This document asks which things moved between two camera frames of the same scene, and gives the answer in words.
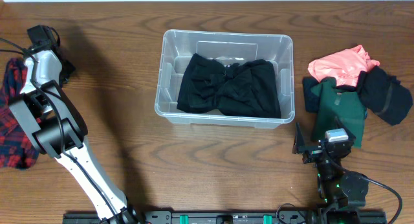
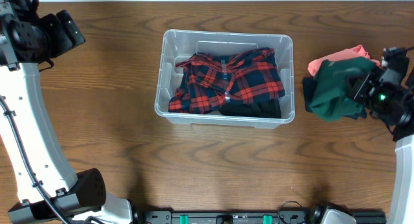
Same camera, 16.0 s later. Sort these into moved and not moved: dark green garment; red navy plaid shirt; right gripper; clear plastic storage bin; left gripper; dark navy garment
Moved: right gripper; red navy plaid shirt; dark green garment; left gripper
Not moved: clear plastic storage bin; dark navy garment
